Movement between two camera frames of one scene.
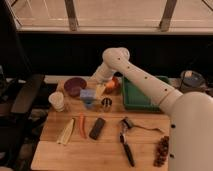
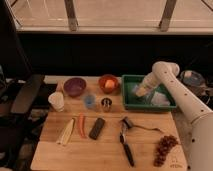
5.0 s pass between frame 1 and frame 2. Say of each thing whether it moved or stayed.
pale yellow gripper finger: moved
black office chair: stayed
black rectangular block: stayed
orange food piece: stayed
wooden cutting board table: stayed
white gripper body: moved
